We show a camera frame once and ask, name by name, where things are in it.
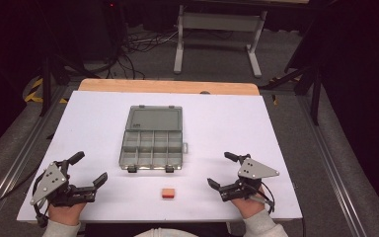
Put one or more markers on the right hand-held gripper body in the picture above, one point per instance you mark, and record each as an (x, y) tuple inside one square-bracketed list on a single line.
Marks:
[(255, 170)]

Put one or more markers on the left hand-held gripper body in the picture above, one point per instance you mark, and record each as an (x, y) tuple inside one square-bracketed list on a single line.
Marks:
[(51, 181)]

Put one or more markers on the small orange block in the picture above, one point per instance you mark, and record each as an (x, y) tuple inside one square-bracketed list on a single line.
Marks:
[(168, 193)]

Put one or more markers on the grey plastic organizer box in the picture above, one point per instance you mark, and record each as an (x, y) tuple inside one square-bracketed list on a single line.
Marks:
[(153, 141)]

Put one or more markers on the person's left hand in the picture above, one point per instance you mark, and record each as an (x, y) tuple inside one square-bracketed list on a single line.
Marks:
[(65, 213)]

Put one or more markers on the person's right hand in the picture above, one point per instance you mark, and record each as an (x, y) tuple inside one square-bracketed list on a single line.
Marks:
[(249, 206)]

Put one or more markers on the white board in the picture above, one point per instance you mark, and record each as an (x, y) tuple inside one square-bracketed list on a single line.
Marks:
[(210, 131)]

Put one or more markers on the person's torso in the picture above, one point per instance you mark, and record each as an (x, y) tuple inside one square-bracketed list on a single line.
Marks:
[(171, 233)]

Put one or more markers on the black tripod stand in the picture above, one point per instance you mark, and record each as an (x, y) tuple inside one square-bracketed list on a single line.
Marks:
[(315, 98), (47, 85)]

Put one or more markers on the yellow black floor tape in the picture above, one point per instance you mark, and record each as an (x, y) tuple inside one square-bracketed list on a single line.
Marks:
[(34, 90)]

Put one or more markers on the wooden table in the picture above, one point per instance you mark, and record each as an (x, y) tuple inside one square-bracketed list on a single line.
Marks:
[(164, 86)]

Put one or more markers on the aluminium rail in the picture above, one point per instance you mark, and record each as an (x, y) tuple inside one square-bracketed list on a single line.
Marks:
[(332, 171), (19, 158)]

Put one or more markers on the white metal table frame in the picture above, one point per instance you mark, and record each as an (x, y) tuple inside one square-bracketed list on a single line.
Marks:
[(220, 22)]

